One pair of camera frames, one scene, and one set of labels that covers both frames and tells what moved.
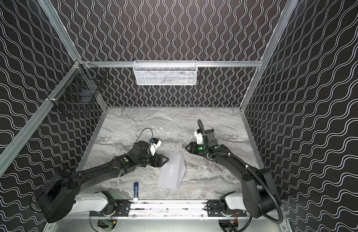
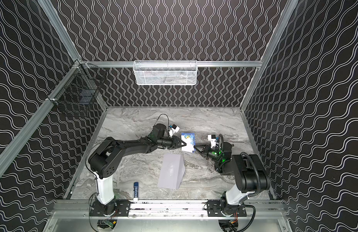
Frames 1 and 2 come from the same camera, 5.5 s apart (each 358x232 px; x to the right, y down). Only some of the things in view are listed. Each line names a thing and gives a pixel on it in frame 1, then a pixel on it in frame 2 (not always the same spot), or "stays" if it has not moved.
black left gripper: [156, 159] to [173, 142]
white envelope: [172, 171] stays
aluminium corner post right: [288, 13] stays
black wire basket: [83, 89] stays
